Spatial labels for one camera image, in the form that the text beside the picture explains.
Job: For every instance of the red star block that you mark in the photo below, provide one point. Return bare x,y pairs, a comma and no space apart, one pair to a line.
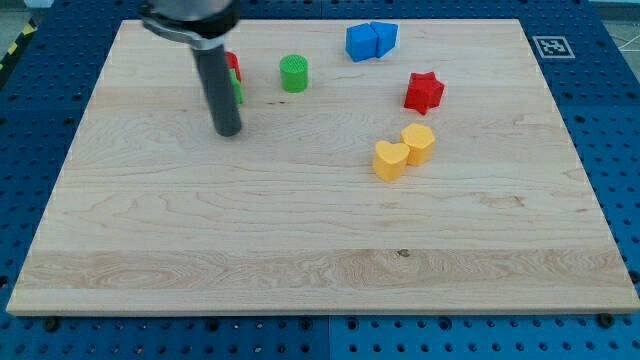
424,92

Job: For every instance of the light wooden board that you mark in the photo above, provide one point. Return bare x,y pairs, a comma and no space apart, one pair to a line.
155,214

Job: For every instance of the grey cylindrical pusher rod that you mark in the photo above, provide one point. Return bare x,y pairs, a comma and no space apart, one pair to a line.
218,89

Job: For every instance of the green cylinder block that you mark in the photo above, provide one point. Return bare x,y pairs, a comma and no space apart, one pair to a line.
294,73

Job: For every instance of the white fiducial marker tag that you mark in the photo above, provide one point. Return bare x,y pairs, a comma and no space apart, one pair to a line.
553,47

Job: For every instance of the green block behind rod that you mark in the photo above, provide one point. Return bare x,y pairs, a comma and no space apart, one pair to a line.
236,85

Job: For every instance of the red block behind rod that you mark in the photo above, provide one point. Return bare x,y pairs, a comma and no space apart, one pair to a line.
233,63

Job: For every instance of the yellow hexagon block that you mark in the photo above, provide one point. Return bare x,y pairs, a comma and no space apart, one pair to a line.
421,141

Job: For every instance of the blue angular block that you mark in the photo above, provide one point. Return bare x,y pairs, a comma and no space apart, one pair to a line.
386,37

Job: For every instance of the yellow heart block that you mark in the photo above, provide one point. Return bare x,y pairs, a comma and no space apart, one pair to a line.
390,160

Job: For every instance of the blue cube block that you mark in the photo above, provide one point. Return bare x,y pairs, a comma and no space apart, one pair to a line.
361,42

